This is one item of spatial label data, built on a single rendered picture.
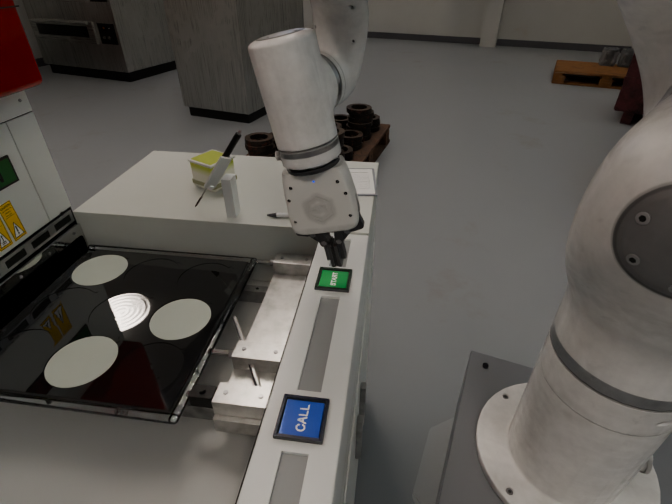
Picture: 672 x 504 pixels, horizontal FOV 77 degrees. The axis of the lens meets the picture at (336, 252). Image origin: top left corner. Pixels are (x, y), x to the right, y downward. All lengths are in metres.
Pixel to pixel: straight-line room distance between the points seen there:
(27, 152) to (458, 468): 0.87
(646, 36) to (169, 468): 0.69
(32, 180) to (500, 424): 0.88
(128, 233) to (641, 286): 0.91
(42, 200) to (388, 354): 1.39
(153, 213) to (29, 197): 0.21
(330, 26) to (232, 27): 3.91
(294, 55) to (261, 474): 0.46
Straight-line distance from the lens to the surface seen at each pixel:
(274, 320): 0.75
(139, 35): 7.09
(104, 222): 1.02
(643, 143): 0.27
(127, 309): 0.82
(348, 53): 0.61
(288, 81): 0.53
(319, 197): 0.59
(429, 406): 1.75
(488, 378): 0.64
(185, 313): 0.77
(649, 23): 0.38
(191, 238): 0.93
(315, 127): 0.54
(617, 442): 0.46
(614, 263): 0.28
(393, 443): 1.64
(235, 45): 4.51
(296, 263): 0.83
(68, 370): 0.76
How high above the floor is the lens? 1.40
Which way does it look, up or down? 35 degrees down
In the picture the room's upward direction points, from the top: straight up
